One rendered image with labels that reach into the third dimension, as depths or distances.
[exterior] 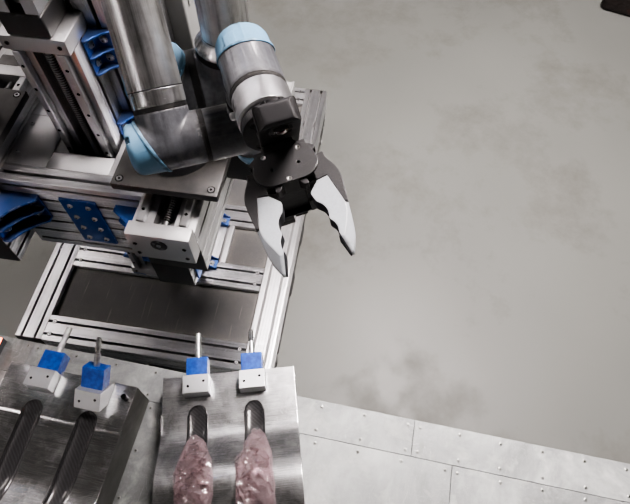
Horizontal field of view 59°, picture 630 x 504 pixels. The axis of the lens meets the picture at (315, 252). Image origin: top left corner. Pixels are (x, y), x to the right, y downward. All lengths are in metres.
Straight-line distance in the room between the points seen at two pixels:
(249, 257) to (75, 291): 0.61
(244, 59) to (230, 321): 1.29
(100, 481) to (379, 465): 0.51
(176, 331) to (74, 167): 0.75
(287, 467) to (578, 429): 1.33
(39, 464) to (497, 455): 0.85
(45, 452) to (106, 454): 0.11
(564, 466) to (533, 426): 0.88
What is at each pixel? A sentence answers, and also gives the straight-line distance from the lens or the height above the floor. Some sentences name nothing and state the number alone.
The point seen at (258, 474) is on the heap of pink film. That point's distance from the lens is 1.04.
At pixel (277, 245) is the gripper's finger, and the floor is 1.46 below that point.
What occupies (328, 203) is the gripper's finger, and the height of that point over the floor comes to 1.47.
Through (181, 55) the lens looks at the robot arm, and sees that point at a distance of 1.06.
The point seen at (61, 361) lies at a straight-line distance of 1.20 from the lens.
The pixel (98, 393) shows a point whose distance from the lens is 1.12.
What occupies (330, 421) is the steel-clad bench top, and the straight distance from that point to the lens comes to 1.17.
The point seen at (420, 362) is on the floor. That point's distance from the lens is 2.09.
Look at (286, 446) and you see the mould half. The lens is 1.08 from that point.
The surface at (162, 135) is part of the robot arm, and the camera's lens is 0.79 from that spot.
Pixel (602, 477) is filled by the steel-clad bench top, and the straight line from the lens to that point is 1.27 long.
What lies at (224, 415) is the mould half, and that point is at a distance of 1.13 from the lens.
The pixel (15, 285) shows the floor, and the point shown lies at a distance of 2.47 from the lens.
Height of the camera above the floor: 1.94
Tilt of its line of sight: 59 degrees down
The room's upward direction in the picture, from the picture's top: straight up
